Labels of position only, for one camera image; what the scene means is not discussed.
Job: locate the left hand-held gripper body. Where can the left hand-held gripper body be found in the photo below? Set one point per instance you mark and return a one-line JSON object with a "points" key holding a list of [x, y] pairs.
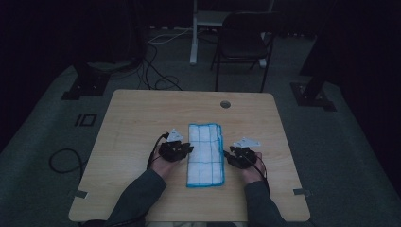
{"points": [[171, 151]]}

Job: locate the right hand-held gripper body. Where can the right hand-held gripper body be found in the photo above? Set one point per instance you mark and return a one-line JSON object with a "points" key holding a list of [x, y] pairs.
{"points": [[244, 157]]}

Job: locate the white cloth with blue trim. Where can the white cloth with blue trim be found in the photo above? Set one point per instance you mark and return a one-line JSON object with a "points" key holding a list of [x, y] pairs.
{"points": [[205, 157]]}

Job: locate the person's left hand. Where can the person's left hand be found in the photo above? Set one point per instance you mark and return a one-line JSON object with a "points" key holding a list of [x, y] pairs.
{"points": [[162, 167]]}

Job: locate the person's right hand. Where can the person's right hand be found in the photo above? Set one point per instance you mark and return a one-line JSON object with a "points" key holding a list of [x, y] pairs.
{"points": [[253, 175]]}

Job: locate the grey tape piece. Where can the grey tape piece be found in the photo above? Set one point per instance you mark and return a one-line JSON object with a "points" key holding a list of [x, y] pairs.
{"points": [[81, 194], [301, 192]]}

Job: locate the black stand with square base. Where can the black stand with square base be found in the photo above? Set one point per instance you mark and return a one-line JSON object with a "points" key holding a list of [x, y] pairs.
{"points": [[86, 83], [312, 96]]}

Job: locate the grey round stand base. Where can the grey round stand base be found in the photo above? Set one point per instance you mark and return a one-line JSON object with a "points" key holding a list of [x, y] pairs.
{"points": [[110, 65]]}

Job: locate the black folding chair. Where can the black folding chair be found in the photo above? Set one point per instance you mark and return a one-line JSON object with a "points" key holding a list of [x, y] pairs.
{"points": [[242, 44]]}

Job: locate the white desk frame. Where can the white desk frame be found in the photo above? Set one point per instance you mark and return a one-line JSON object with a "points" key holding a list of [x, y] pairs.
{"points": [[194, 38]]}

